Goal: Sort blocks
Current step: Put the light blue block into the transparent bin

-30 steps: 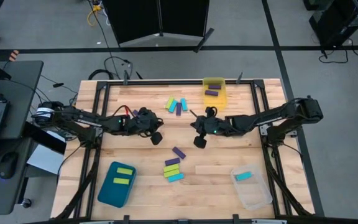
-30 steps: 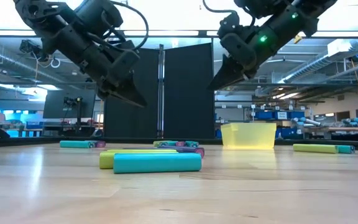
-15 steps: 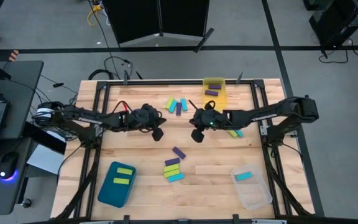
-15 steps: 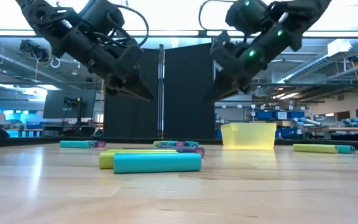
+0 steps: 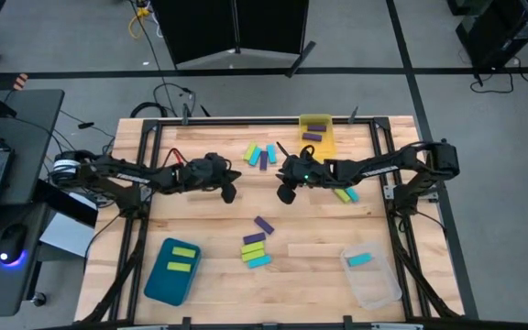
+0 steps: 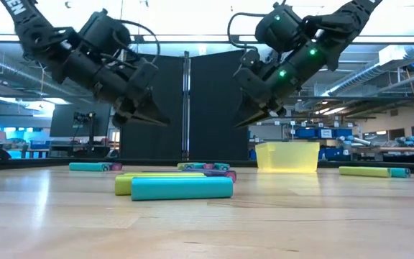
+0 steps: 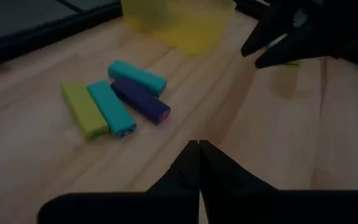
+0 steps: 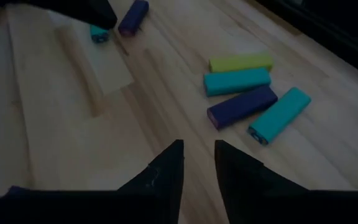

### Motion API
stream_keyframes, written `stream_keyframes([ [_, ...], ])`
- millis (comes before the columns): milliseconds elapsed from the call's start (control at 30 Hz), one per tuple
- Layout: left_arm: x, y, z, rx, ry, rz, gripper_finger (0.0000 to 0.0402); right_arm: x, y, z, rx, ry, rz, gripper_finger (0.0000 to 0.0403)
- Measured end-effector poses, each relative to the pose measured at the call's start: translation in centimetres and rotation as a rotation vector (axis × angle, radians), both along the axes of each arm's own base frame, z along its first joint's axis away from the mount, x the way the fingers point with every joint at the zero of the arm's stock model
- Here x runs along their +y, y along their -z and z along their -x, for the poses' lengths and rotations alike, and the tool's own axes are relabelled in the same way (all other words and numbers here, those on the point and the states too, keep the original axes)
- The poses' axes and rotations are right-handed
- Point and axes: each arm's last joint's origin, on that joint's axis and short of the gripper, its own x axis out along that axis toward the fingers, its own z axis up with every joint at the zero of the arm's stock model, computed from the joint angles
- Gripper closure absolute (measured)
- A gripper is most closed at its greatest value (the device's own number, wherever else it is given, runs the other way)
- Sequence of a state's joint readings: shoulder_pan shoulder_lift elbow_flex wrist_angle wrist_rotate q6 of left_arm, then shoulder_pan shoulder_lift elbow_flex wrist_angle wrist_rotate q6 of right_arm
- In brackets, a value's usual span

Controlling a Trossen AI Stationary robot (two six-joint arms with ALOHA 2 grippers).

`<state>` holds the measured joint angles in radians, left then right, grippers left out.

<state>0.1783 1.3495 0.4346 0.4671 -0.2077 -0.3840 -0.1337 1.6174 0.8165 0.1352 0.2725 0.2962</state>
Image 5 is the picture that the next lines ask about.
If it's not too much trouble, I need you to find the yellow floor cable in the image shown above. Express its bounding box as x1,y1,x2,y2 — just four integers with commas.
127,3,153,40

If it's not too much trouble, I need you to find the looped thin black cable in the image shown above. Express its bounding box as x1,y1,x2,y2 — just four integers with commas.
152,82,197,118

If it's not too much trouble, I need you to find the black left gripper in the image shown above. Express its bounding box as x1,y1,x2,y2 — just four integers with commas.
185,153,243,192

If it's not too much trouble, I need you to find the black desk cable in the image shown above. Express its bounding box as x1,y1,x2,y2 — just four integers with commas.
14,109,116,155

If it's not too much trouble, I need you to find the black rack power cable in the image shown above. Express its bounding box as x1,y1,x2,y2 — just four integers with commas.
468,57,528,96

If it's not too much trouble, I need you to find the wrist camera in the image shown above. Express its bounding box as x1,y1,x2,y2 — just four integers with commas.
276,182,298,206
220,181,238,205

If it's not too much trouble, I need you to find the yellow translucent plastic bin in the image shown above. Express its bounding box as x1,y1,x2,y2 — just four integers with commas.
298,113,337,162

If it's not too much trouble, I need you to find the black equipment rack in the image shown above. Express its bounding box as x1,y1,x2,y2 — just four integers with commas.
455,0,528,71

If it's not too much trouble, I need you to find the coiled thick black cable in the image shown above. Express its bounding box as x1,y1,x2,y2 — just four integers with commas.
129,101,170,119

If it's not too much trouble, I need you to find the long black floor cable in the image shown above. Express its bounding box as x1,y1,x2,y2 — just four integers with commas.
128,0,176,118

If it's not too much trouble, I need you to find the clear plastic container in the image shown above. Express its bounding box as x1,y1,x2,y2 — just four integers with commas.
339,241,403,311

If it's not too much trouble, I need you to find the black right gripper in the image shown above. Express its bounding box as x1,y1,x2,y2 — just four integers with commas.
276,155,327,189

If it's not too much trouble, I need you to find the black desk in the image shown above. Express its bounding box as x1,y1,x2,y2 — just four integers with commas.
0,89,66,318

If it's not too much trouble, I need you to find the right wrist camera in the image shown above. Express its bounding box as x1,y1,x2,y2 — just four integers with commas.
276,182,298,206

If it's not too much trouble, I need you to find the black folding partition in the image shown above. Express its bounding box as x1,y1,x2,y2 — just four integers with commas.
149,0,316,78

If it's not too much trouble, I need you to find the black computer mouse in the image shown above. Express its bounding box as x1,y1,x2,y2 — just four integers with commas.
0,223,29,267

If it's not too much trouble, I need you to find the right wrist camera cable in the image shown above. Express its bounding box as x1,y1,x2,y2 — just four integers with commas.
276,141,316,160

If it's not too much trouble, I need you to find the white flat box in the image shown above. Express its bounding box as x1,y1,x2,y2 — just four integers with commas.
38,211,98,259

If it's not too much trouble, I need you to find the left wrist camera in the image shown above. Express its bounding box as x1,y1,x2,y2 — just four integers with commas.
220,181,238,205

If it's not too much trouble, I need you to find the dark teal plastic tray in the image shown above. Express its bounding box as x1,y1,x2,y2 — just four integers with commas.
143,236,203,307

